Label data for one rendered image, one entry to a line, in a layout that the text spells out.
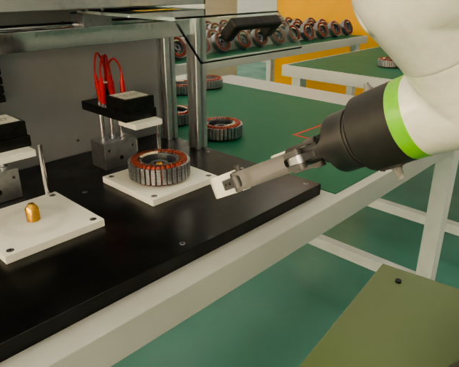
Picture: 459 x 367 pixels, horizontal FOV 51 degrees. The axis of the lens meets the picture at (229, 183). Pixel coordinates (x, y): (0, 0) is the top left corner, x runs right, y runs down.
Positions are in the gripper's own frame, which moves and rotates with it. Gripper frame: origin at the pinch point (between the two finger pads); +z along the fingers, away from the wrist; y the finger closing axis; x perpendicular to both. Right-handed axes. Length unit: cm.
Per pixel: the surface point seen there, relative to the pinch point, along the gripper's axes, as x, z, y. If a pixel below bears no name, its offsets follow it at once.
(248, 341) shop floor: -54, 76, 46
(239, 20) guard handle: 21.8, -5.0, 4.0
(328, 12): 100, 171, 321
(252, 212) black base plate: -6.0, 4.7, 1.8
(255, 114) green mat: 15, 45, 54
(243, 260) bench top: -11.3, 1.7, -5.9
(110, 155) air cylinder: 12.8, 31.8, -3.1
